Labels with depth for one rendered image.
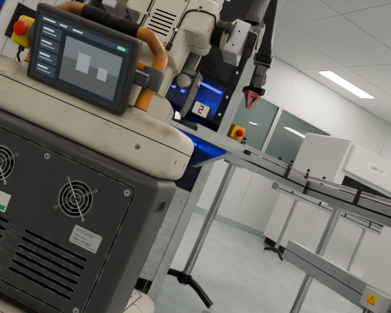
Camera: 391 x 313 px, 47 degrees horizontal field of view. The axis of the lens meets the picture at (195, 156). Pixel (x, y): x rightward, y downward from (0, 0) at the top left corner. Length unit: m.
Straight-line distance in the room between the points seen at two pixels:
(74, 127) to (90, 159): 0.09
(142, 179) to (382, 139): 8.60
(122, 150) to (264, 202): 7.14
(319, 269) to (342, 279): 0.18
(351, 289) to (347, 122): 6.61
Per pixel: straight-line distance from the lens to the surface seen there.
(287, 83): 8.04
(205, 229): 2.64
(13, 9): 1.63
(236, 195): 7.80
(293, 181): 2.80
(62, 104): 1.09
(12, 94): 1.16
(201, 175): 2.39
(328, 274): 2.56
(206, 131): 1.96
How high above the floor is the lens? 0.76
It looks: 1 degrees up
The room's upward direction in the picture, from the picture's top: 23 degrees clockwise
